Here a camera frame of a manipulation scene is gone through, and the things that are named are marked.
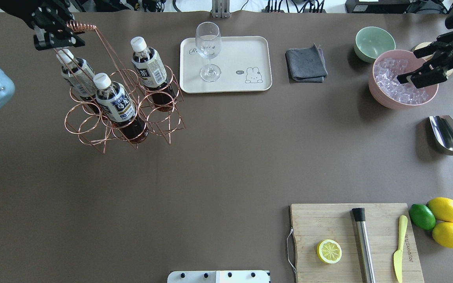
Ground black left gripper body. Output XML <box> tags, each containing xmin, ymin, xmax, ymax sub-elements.
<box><xmin>0</xmin><ymin>0</ymin><xmax>74</xmax><ymax>28</ymax></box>

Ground copper wire bottle basket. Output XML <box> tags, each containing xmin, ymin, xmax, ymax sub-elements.
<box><xmin>55</xmin><ymin>21</ymin><xmax>186</xmax><ymax>153</ymax></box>

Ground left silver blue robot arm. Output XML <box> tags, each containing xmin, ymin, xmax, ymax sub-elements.
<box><xmin>0</xmin><ymin>0</ymin><xmax>85</xmax><ymax>108</ymax></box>

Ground tea bottle far one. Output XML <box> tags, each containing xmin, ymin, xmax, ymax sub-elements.
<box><xmin>56</xmin><ymin>49</ymin><xmax>97</xmax><ymax>103</ymax></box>

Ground tea bottle dark label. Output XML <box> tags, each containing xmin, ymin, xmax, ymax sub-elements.
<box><xmin>93</xmin><ymin>72</ymin><xmax>148</xmax><ymax>144</ymax></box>

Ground tea bottle white cap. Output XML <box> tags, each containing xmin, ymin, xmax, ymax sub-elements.
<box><xmin>131</xmin><ymin>36</ymin><xmax>176</xmax><ymax>112</ymax></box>

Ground wooden stand with round base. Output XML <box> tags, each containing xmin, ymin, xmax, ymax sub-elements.
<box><xmin>410</xmin><ymin>31</ymin><xmax>453</xmax><ymax>88</ymax></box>

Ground clear ice cubes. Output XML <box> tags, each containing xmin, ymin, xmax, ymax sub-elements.
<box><xmin>373</xmin><ymin>57</ymin><xmax>429</xmax><ymax>105</ymax></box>

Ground pink bowl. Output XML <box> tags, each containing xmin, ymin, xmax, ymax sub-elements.
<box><xmin>368</xmin><ymin>50</ymin><xmax>439</xmax><ymax>110</ymax></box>

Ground green ceramic bowl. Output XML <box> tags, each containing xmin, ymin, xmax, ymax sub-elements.
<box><xmin>354</xmin><ymin>26</ymin><xmax>396</xmax><ymax>63</ymax></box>

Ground steel ice scoop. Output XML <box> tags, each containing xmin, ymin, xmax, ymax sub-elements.
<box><xmin>428</xmin><ymin>115</ymin><xmax>453</xmax><ymax>156</ymax></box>

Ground folded grey cloth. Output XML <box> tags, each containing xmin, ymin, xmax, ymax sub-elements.
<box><xmin>285</xmin><ymin>44</ymin><xmax>328</xmax><ymax>83</ymax></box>

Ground upper yellow lemon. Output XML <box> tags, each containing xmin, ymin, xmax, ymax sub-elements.
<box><xmin>427</xmin><ymin>197</ymin><xmax>453</xmax><ymax>222</ymax></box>

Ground yellow lemon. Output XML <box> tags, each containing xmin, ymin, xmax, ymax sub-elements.
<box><xmin>432</xmin><ymin>222</ymin><xmax>453</xmax><ymax>248</ymax></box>
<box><xmin>427</xmin><ymin>197</ymin><xmax>453</xmax><ymax>222</ymax></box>

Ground green lime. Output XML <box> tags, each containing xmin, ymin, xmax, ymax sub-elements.
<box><xmin>409</xmin><ymin>204</ymin><xmax>436</xmax><ymax>231</ymax></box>

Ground clear wine glass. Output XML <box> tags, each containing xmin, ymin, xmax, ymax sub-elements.
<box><xmin>195</xmin><ymin>22</ymin><xmax>222</xmax><ymax>82</ymax></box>

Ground lower yellow lemon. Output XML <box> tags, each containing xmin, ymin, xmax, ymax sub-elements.
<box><xmin>432</xmin><ymin>222</ymin><xmax>453</xmax><ymax>248</ymax></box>

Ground steel muddler black tip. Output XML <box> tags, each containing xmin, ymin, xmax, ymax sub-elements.
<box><xmin>351</xmin><ymin>208</ymin><xmax>376</xmax><ymax>283</ymax></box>

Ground cream rabbit tray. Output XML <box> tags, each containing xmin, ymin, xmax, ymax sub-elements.
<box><xmin>178</xmin><ymin>36</ymin><xmax>272</xmax><ymax>94</ymax></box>

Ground yellow plastic knife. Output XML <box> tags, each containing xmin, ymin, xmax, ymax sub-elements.
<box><xmin>392</xmin><ymin>215</ymin><xmax>408</xmax><ymax>283</ymax></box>

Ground half lemon slice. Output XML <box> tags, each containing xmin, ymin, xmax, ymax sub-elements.
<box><xmin>316</xmin><ymin>239</ymin><xmax>342</xmax><ymax>265</ymax></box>

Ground grey aluminium post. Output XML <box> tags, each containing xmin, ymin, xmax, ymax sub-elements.
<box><xmin>211</xmin><ymin>0</ymin><xmax>231</xmax><ymax>18</ymax></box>

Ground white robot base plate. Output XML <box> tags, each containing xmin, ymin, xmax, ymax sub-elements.
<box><xmin>167</xmin><ymin>269</ymin><xmax>271</xmax><ymax>283</ymax></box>

